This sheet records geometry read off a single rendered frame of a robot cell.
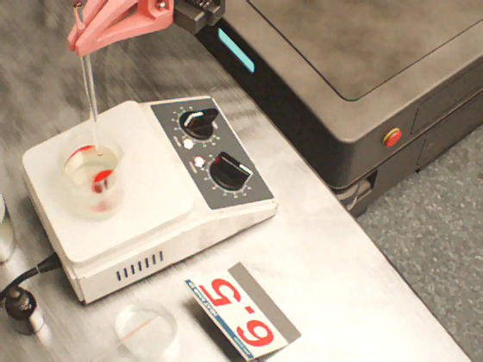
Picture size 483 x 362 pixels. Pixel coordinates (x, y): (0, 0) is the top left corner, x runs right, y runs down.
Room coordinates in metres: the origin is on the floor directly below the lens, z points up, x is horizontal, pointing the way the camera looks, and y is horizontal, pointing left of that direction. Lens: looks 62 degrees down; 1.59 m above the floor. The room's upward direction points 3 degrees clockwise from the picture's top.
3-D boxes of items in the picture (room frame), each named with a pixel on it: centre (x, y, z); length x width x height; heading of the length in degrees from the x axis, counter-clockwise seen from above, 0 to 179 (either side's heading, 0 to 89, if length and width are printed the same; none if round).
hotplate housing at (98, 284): (0.41, 0.09, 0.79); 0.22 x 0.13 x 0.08; 122
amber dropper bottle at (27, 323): (0.29, 0.19, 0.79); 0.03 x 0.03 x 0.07
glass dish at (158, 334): (0.29, 0.08, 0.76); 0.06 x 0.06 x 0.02
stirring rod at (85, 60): (0.39, 0.11, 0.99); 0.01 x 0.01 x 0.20; 56
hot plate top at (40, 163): (0.39, 0.12, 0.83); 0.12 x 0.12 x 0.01; 32
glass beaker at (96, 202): (0.38, 0.12, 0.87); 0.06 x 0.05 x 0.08; 109
